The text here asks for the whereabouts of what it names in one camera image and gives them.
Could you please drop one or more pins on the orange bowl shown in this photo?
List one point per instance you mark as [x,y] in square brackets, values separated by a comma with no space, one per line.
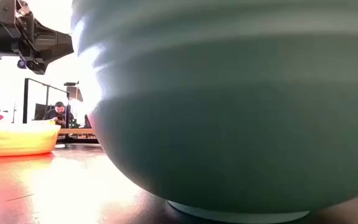
[17,140]

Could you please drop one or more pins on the black framed partition panel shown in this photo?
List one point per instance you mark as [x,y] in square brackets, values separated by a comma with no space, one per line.
[25,102]

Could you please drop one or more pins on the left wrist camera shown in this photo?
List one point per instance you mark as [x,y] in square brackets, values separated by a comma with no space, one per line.
[31,67]

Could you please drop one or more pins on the dark green bowl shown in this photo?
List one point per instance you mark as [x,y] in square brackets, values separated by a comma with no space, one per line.
[228,124]

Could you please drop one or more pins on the black monitor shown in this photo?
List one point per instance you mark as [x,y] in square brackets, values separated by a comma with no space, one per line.
[40,112]

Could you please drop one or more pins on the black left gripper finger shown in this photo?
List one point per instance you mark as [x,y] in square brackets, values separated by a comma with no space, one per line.
[61,46]

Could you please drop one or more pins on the black table edge rail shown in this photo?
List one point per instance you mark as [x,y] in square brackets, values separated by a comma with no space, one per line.
[76,141]

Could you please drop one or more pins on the person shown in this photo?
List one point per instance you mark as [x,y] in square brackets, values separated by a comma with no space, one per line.
[57,114]

